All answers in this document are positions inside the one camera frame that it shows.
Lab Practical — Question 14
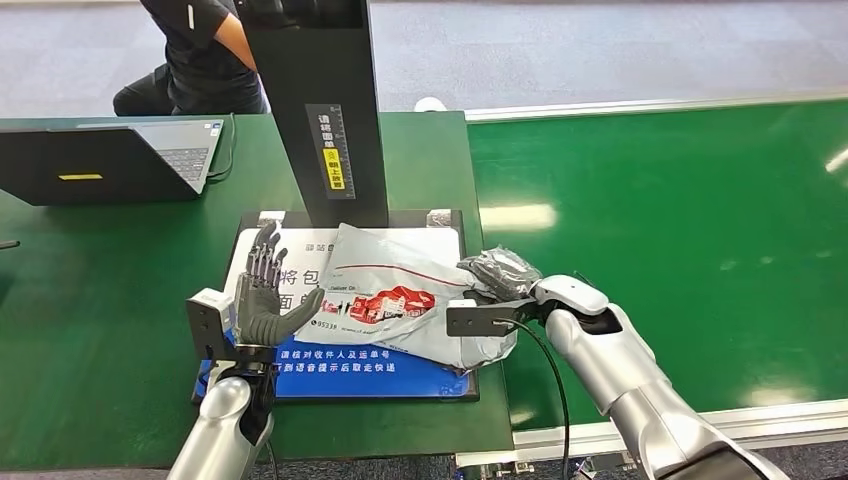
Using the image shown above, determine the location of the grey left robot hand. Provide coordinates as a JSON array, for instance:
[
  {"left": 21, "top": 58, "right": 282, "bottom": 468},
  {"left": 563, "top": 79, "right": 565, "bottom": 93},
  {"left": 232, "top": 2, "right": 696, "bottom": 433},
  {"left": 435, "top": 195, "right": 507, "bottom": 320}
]
[{"left": 232, "top": 221, "right": 327, "bottom": 348}]

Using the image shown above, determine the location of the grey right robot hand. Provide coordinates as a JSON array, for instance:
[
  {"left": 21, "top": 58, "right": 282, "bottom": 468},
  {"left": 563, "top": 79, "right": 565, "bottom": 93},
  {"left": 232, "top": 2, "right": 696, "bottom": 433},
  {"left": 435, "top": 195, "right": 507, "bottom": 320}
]
[{"left": 456, "top": 245, "right": 544, "bottom": 303}]

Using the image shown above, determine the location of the grey plastic mailer package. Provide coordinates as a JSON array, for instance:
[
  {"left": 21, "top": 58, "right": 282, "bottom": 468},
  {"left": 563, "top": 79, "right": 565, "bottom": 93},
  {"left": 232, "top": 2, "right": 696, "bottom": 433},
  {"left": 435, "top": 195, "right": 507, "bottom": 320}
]
[{"left": 294, "top": 222, "right": 520, "bottom": 373}]

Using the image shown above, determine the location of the green conveyor belt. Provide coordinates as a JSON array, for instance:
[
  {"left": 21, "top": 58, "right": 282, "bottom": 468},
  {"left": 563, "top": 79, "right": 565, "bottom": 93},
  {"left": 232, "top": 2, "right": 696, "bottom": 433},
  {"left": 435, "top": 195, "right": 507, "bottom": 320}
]
[{"left": 453, "top": 88, "right": 848, "bottom": 480}]

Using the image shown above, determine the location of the black inbound machine column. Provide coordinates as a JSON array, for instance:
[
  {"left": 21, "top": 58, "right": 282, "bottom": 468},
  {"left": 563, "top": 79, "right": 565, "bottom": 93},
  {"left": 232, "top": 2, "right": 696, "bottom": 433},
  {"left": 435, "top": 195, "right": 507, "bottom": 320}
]
[{"left": 235, "top": 0, "right": 391, "bottom": 231}]

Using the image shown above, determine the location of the ruler label with yellow sticker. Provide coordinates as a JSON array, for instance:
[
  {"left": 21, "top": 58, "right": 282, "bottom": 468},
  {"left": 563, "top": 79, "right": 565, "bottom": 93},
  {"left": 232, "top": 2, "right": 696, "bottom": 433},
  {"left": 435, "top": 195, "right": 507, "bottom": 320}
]
[{"left": 304, "top": 102, "right": 358, "bottom": 201}]

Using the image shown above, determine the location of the grey open laptop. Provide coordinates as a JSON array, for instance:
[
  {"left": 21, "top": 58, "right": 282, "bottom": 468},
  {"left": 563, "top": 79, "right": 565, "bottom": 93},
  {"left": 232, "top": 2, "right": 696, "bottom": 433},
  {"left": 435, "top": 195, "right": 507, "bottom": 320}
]
[{"left": 0, "top": 118, "right": 226, "bottom": 208}]

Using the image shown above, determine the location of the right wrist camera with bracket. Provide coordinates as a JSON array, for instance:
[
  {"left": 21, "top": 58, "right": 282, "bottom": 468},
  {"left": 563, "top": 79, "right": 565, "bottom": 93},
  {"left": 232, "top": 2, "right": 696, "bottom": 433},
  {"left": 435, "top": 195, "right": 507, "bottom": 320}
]
[{"left": 445, "top": 297, "right": 539, "bottom": 340}]

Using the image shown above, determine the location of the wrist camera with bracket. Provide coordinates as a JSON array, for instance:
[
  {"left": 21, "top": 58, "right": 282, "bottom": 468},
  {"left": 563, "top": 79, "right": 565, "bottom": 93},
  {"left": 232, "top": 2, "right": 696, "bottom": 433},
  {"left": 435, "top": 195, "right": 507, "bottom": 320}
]
[
  {"left": 185, "top": 287, "right": 238, "bottom": 363},
  {"left": 445, "top": 297, "right": 539, "bottom": 340}
]

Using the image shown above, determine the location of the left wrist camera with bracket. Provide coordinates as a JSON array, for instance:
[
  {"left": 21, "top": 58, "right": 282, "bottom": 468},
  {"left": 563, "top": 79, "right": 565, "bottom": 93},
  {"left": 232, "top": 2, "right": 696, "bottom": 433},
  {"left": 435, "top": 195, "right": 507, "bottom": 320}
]
[{"left": 185, "top": 287, "right": 238, "bottom": 363}]

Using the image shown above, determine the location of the white and blue machine base plate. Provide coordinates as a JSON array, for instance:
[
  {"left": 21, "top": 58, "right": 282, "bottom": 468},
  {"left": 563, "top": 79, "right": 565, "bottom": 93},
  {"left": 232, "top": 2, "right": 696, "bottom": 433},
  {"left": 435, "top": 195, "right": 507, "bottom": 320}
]
[{"left": 191, "top": 209, "right": 481, "bottom": 404}]

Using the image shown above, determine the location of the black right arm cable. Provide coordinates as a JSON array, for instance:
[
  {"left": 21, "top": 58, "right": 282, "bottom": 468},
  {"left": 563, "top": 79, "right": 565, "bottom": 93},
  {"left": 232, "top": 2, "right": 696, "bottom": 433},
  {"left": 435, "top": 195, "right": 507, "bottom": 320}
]
[{"left": 492, "top": 319, "right": 573, "bottom": 480}]

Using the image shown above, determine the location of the black laptop cable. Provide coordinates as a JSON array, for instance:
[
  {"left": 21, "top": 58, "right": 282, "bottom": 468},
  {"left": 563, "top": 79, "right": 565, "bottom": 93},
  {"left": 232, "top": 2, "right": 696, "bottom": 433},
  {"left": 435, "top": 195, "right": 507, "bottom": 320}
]
[{"left": 205, "top": 113, "right": 238, "bottom": 184}]

